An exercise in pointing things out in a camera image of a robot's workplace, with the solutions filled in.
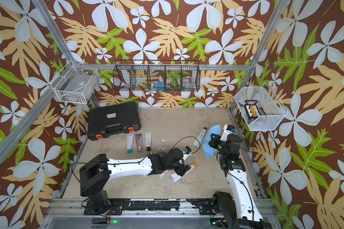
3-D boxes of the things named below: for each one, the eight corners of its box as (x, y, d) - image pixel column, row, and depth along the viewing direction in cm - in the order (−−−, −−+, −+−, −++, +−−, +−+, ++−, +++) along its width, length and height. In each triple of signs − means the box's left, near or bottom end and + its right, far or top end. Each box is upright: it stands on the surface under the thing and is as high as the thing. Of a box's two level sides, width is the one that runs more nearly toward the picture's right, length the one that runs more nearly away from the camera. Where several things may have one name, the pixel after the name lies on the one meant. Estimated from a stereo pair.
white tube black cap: (145, 151, 97) (144, 149, 95) (145, 134, 106) (145, 132, 104) (151, 150, 97) (150, 149, 95) (151, 133, 106) (150, 131, 104)
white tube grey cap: (193, 145, 100) (193, 143, 98) (202, 128, 109) (203, 126, 107) (198, 147, 99) (198, 145, 97) (207, 130, 108) (208, 128, 106)
